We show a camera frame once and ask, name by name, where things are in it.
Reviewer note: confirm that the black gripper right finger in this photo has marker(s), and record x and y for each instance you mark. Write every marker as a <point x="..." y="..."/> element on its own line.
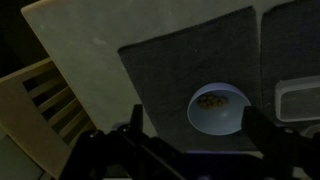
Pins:
<point x="282" y="148"/>

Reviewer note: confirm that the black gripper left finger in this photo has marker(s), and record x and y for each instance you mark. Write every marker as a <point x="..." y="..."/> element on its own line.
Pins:
<point x="136" y="121"/>

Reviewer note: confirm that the brown nuts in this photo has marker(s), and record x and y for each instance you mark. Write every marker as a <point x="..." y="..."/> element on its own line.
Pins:
<point x="210" y="101"/>

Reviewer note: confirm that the blue bowl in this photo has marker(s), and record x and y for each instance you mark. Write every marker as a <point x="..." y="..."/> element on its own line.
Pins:
<point x="218" y="121"/>

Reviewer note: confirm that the clear plastic container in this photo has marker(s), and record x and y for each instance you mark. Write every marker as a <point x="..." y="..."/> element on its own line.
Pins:
<point x="298" y="99"/>

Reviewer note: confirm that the dark grey placemat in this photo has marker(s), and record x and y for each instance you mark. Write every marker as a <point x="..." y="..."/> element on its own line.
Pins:
<point x="166" y="71"/>
<point x="290" y="49"/>

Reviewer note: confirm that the wooden chair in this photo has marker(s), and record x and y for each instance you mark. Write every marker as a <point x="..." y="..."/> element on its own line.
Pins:
<point x="41" y="114"/>

